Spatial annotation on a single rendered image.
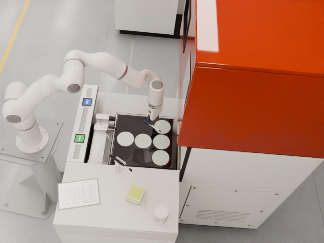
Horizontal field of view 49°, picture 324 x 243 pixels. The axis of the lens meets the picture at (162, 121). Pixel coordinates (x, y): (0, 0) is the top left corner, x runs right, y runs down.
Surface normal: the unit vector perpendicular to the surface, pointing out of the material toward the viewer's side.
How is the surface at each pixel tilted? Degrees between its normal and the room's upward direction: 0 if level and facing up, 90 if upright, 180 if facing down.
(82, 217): 0
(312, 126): 90
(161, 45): 0
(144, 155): 0
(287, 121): 90
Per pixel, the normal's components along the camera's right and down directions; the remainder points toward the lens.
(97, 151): 0.08, -0.55
